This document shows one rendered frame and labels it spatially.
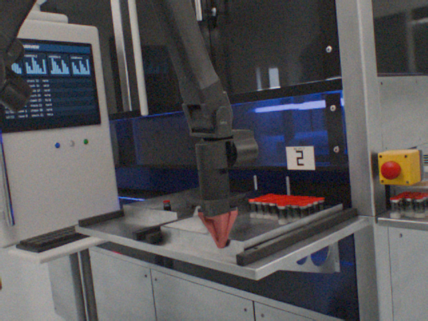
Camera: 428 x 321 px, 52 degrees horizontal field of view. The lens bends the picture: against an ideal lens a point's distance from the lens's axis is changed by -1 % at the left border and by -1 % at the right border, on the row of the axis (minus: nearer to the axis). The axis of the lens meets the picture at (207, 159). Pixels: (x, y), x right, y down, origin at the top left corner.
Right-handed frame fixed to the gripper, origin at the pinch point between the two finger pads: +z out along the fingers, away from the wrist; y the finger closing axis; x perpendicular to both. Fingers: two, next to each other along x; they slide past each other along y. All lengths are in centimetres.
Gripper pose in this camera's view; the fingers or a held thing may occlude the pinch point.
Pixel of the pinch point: (220, 243)
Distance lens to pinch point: 85.6
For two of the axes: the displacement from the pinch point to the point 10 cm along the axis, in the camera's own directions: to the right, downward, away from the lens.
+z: 1.0, 9.9, 0.9
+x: -6.7, 0.0, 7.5
